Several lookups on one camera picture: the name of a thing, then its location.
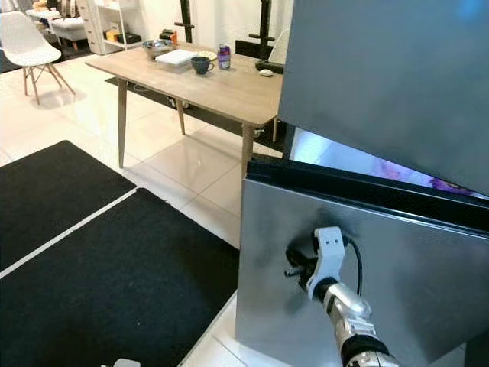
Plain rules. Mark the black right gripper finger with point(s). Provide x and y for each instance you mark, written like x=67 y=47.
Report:
x=297 y=271
x=298 y=253

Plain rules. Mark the silver right arm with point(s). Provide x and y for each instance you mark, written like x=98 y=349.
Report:
x=348 y=313

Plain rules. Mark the light wooden table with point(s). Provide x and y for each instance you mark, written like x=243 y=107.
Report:
x=221 y=88

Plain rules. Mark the small white oval object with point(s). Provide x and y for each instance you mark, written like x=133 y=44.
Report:
x=267 y=73

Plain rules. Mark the white power strip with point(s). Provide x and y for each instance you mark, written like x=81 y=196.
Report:
x=187 y=102

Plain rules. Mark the black bar-shaped device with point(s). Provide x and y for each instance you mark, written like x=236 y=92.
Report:
x=269 y=66

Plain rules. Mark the white plastic chair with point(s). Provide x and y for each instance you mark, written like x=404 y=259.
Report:
x=27 y=42
x=279 y=46

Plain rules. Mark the black low box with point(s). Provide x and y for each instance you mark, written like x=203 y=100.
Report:
x=248 y=48

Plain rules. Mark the dark blue mug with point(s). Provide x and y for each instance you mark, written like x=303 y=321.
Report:
x=201 y=65

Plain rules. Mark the plate of crackers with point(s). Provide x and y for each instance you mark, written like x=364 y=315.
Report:
x=208 y=54

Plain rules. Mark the black stand pole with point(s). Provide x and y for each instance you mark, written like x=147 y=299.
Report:
x=266 y=15
x=186 y=11

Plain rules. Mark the steel bowl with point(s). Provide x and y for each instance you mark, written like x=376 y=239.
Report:
x=157 y=49

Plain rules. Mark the small orange black item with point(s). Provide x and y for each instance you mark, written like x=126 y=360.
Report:
x=170 y=35

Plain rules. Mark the white shelf unit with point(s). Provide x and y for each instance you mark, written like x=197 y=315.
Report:
x=126 y=42

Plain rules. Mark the small yellow box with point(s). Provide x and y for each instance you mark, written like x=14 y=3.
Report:
x=112 y=36

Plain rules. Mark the white upholstered bench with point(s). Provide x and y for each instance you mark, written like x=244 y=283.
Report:
x=69 y=29

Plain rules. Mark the white drawer cabinet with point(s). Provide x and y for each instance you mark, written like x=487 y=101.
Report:
x=95 y=27

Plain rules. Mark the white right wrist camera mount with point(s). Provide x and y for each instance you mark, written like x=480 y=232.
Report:
x=327 y=248

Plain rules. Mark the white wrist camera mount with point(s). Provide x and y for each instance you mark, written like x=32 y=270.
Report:
x=327 y=248
x=126 y=363

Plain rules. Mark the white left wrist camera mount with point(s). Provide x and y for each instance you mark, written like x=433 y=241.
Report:
x=126 y=363

